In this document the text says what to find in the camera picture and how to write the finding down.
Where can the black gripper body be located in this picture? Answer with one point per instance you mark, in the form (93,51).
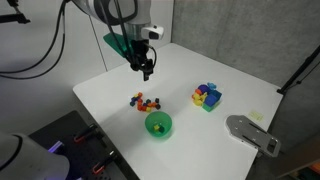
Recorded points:
(140,51)

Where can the yellow cube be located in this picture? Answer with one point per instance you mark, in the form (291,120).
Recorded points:
(148,109)
(156,127)
(135,97)

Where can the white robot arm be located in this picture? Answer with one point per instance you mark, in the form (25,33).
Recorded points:
(141,11)

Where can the orange cube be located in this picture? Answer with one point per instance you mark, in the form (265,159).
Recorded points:
(140,94)
(154,104)
(150,104)
(140,106)

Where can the red cube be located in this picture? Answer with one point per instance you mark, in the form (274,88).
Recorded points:
(144,108)
(140,100)

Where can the dark green cube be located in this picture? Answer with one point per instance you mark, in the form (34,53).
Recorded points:
(148,101)
(162,129)
(132,103)

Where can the purple cube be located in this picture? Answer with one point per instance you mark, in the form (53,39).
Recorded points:
(133,99)

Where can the dark brown cube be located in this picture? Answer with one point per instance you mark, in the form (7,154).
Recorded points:
(158,106)
(157,100)

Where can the green plastic bowl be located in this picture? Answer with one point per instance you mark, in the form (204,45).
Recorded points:
(166,123)

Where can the orange toy piece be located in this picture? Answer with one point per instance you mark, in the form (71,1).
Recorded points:
(198,91)

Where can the purple toy ball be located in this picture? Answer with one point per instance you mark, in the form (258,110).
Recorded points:
(202,88)

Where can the yellow toy piece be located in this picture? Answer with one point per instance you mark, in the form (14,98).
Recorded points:
(197,100)

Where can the light blue toy piece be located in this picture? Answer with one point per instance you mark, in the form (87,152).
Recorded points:
(211,86)

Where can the blue toy block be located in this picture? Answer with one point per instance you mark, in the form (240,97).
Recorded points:
(211,99)

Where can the yellow sticky note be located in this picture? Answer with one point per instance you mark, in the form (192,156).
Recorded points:
(256,116)

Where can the black stand pole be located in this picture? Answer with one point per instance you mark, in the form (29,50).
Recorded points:
(300,69)

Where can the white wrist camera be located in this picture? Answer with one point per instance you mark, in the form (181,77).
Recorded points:
(151,32)

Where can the green wrist mount plate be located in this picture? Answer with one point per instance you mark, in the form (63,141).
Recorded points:
(115,43)

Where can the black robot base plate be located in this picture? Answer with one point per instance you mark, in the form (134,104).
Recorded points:
(80,150)

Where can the gray metal bracket plate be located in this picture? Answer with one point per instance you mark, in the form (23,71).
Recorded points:
(246,128)

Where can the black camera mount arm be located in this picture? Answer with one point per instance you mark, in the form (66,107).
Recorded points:
(15,16)

